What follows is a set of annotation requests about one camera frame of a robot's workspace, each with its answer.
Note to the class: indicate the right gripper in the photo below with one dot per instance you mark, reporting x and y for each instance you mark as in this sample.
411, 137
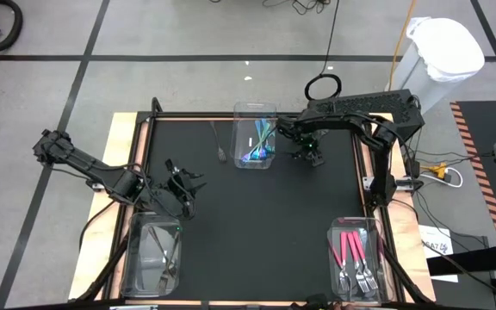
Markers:
307, 142

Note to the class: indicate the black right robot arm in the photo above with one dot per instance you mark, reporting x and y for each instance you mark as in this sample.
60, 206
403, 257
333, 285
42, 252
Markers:
347, 117

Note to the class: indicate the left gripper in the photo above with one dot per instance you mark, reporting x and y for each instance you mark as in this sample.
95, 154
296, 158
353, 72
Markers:
179, 189

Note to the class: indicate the clear plastic bin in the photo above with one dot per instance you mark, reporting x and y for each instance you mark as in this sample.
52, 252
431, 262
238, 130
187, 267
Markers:
241, 129
144, 275
375, 293

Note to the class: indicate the white-bagged trash can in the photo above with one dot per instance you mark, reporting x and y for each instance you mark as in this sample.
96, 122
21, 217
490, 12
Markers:
446, 47

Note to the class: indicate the dark silver fork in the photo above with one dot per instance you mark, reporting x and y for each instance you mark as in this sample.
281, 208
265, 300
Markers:
164, 282
221, 156
162, 252

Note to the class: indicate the yellow power plug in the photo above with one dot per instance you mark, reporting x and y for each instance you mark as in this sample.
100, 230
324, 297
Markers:
439, 169

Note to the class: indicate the hazard-striped black floor mat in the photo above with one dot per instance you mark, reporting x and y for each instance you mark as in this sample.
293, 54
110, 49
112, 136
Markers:
489, 125

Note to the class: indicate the iridescent blue spoon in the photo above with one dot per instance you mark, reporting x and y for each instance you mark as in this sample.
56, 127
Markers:
268, 150

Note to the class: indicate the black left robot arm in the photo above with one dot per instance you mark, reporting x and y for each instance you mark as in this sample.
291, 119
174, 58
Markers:
84, 165

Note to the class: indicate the black computer case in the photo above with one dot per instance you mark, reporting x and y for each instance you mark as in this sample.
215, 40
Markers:
394, 103

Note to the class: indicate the white paper sheet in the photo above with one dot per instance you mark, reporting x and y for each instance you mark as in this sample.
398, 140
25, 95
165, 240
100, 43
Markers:
435, 249

